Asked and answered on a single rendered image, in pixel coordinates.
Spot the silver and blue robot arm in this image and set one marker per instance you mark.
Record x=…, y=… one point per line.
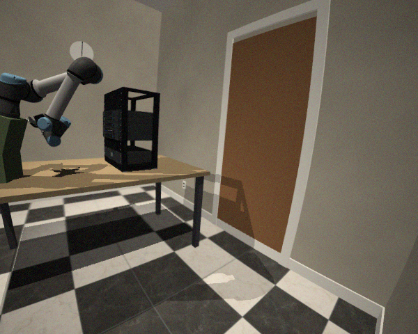
x=13, y=89

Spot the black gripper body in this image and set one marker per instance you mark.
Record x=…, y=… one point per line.
x=38, y=117

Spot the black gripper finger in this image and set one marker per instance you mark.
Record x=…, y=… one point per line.
x=32, y=122

